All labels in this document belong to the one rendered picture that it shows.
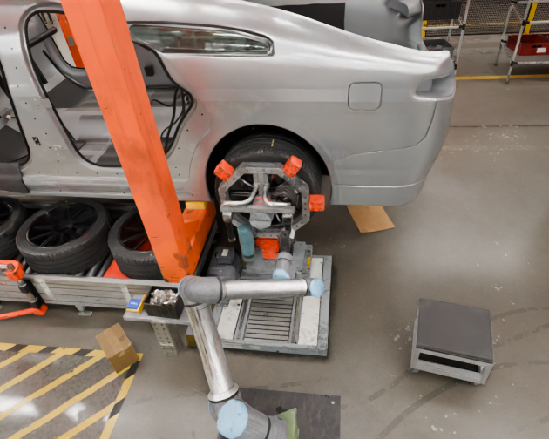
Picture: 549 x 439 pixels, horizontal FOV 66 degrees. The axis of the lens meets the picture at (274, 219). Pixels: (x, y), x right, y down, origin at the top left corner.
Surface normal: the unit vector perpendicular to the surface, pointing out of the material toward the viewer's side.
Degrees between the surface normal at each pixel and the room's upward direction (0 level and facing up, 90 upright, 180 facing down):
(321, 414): 0
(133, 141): 90
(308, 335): 0
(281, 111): 90
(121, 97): 90
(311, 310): 0
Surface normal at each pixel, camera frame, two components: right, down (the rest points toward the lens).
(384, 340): -0.08, -0.76
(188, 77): -0.15, 0.52
